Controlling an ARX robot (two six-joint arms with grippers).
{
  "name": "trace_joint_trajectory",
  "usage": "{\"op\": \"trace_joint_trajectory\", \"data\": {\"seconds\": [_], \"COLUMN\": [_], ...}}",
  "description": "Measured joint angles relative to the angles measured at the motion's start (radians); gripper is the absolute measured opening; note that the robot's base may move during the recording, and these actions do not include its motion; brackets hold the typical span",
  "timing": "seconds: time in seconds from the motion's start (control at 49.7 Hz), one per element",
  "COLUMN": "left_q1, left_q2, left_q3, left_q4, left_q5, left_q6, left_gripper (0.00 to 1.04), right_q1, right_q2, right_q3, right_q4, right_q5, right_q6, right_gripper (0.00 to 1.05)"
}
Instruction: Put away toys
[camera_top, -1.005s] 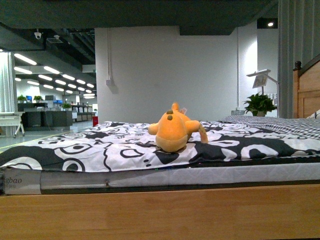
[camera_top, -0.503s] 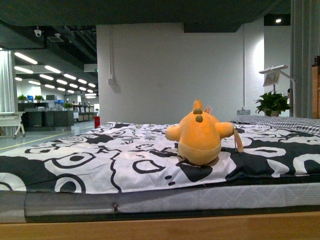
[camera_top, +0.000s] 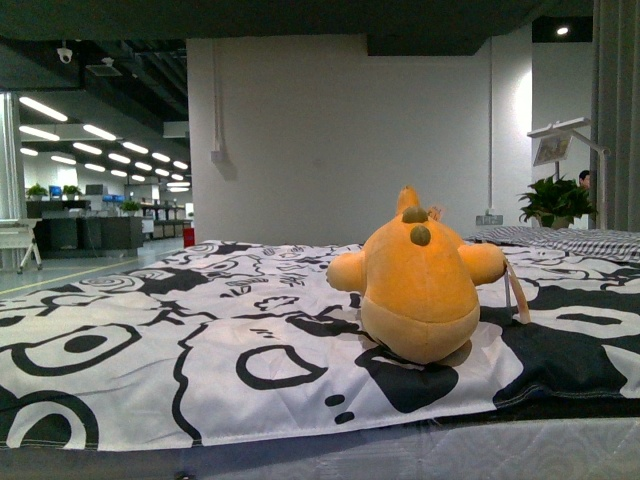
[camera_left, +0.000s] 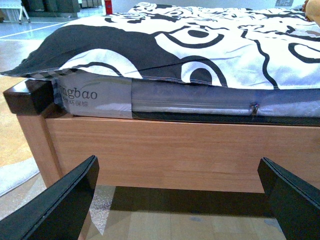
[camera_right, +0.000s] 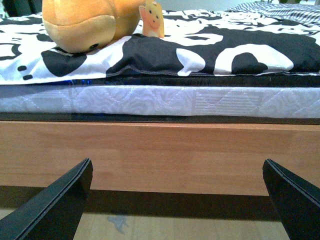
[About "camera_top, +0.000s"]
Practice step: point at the small green plant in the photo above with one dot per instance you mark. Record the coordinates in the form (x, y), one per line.
(71, 192)
(36, 192)

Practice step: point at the white folding table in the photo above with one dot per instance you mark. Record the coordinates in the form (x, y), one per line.
(19, 234)

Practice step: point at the black and white patterned blanket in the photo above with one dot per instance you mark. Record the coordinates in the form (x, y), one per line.
(232, 342)

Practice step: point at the framed picture sign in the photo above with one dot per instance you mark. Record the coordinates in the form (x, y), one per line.
(552, 149)

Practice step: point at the grey curtain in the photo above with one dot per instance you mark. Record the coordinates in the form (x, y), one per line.
(615, 113)

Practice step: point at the grey mattress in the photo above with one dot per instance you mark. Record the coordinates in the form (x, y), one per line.
(595, 448)

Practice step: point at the small green plant left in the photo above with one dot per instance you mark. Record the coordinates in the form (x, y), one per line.
(36, 192)

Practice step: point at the dark office counter desk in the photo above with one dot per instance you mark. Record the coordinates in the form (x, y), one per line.
(71, 229)

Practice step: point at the green potted plant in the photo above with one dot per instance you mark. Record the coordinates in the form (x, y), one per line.
(549, 199)

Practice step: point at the white security camera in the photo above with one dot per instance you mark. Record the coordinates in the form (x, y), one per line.
(65, 54)

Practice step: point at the small green plant counter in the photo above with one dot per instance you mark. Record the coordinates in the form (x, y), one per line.
(130, 207)

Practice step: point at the white desk lamp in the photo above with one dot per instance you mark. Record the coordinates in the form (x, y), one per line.
(575, 131)

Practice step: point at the small green plant middle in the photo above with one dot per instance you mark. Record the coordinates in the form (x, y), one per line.
(71, 192)

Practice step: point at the person's head in background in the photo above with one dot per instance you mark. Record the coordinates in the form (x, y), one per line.
(584, 179)

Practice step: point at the orange plush dinosaur toy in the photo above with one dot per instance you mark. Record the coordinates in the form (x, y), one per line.
(418, 279)

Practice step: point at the striped grey pillow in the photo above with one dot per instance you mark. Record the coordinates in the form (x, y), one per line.
(612, 245)

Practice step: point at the red fire extinguisher box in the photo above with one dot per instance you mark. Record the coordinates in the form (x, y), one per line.
(188, 237)

